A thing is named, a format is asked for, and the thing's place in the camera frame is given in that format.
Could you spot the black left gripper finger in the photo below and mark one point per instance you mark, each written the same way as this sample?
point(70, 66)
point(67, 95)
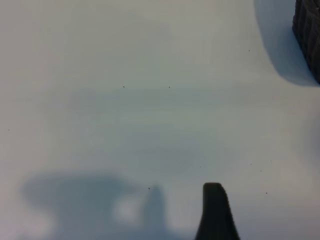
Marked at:
point(216, 215)

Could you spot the dark brown wicker basket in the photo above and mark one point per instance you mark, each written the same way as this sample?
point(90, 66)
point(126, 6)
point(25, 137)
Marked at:
point(308, 32)

